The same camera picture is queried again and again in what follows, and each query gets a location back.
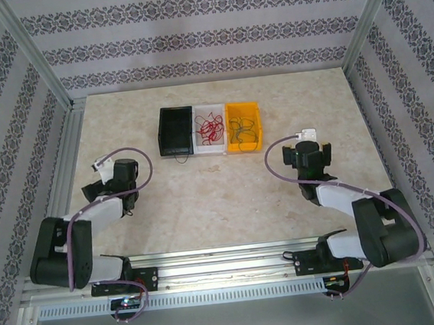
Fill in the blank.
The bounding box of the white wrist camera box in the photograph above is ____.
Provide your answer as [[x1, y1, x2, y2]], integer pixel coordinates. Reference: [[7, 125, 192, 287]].
[[89, 154, 116, 185], [299, 125, 320, 145]]

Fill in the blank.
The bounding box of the thin red cable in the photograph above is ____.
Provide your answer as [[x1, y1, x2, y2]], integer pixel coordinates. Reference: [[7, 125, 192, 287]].
[[193, 109, 227, 148]]

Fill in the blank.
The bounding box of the perforated metal cable duct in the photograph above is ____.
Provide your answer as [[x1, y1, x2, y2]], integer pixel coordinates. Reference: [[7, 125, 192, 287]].
[[36, 277, 328, 323]]

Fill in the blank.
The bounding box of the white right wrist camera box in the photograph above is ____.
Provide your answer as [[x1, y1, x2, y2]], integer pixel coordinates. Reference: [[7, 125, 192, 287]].
[[299, 125, 320, 145]]

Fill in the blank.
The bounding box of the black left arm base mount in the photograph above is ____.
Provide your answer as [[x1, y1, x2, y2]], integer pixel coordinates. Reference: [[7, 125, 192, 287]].
[[89, 265, 162, 299]]

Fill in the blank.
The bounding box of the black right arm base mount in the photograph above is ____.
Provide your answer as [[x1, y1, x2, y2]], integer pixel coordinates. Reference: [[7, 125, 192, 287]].
[[292, 243, 367, 278]]

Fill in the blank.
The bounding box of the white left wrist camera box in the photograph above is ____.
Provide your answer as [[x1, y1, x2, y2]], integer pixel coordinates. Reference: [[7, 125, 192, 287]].
[[89, 154, 116, 185]]

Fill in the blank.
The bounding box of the white plastic bin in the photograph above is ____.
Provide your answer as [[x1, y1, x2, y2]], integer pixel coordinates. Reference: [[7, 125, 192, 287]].
[[189, 102, 230, 158]]

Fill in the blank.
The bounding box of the yellow plastic bin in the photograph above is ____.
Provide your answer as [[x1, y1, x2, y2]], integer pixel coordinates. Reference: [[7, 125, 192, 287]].
[[221, 100, 266, 156]]

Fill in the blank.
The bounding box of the black plastic bin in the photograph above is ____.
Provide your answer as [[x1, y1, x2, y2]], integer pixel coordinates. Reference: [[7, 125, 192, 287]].
[[155, 104, 197, 160]]

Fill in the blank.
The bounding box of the aluminium frame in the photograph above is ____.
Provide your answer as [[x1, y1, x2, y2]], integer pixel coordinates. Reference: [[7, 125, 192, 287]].
[[0, 0, 434, 325]]

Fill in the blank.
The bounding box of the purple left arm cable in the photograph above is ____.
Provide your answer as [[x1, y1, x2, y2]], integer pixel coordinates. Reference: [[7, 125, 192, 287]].
[[56, 145, 169, 325]]

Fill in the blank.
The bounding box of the thin blue-grey cable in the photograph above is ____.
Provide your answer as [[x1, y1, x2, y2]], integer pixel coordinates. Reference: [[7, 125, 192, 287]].
[[227, 114, 259, 154]]

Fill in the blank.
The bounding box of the control board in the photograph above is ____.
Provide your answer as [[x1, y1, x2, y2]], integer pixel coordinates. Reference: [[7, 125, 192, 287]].
[[323, 275, 350, 290], [109, 295, 145, 312]]

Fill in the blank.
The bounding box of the left control board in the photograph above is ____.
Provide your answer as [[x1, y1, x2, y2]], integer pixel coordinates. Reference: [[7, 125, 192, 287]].
[[109, 295, 145, 312]]

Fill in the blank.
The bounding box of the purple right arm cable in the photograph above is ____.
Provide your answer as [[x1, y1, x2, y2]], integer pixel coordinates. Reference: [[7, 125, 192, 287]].
[[261, 121, 433, 306]]

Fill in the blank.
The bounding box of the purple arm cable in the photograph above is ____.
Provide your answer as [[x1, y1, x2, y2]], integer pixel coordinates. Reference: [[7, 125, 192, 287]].
[[56, 145, 169, 325], [261, 121, 433, 306]]

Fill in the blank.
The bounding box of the right control board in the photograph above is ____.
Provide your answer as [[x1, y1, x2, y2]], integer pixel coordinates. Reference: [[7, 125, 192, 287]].
[[323, 275, 350, 290]]

